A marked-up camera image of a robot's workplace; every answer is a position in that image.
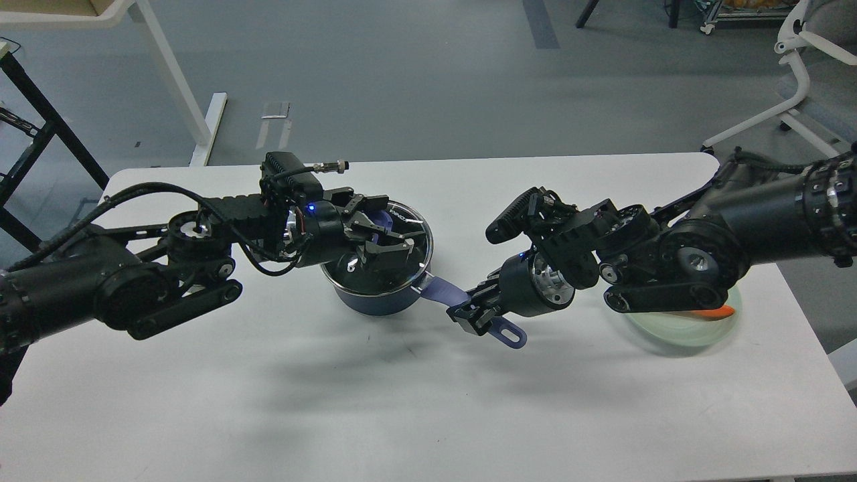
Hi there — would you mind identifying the blue saucepan with purple handle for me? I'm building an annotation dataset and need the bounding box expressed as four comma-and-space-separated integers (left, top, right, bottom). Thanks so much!
320, 200, 528, 350

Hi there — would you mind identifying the pale green plate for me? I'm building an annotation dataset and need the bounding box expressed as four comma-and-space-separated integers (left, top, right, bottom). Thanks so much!
625, 286, 743, 348

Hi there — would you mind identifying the white desk with legs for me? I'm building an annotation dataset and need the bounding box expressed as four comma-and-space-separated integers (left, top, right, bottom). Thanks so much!
1, 1, 228, 167

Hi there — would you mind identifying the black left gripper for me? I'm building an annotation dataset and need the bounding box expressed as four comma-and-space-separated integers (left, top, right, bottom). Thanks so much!
294, 188, 413, 272

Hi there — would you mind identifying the orange toy carrot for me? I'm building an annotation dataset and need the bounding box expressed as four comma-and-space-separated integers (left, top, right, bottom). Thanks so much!
688, 305, 736, 321

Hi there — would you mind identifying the black metal table frame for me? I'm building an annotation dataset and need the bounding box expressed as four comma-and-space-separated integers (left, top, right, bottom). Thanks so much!
1, 41, 109, 252

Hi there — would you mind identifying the wheeled cart in background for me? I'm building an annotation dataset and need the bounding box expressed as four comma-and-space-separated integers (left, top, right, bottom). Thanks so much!
694, 1, 798, 35

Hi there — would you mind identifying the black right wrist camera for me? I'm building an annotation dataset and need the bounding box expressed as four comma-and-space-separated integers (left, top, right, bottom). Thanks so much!
485, 187, 578, 244

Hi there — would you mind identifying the white office chair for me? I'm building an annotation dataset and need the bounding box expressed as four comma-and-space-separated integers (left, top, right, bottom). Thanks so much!
700, 1, 856, 157

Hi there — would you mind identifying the glass lid with purple knob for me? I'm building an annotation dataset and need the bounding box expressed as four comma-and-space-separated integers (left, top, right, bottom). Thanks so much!
321, 201, 433, 296

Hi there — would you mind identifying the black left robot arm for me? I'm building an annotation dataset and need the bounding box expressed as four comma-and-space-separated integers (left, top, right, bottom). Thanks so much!
2, 182, 420, 402

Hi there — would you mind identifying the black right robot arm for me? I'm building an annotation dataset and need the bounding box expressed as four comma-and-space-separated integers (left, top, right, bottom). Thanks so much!
447, 149, 856, 347

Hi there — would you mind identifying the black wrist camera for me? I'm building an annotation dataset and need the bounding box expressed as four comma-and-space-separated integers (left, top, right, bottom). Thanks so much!
260, 151, 349, 206
485, 187, 578, 244

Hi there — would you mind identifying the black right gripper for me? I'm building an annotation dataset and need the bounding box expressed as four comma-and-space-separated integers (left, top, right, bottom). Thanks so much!
447, 251, 576, 336

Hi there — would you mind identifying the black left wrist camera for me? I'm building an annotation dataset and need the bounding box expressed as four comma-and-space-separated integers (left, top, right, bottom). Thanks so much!
260, 151, 349, 206

